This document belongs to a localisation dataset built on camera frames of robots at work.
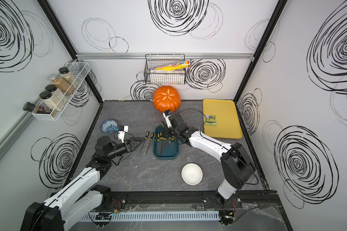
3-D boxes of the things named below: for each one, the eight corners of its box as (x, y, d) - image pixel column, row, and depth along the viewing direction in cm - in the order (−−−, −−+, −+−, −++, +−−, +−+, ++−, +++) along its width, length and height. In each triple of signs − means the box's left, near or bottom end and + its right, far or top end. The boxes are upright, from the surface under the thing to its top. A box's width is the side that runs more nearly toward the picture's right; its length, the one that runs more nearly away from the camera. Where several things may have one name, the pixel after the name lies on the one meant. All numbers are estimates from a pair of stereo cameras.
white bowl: (181, 186, 80) (182, 183, 76) (181, 166, 88) (181, 162, 83) (202, 186, 80) (204, 183, 76) (200, 166, 88) (201, 162, 83)
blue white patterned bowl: (100, 129, 105) (97, 126, 101) (111, 120, 110) (109, 116, 107) (109, 135, 101) (106, 132, 98) (120, 126, 107) (118, 122, 103)
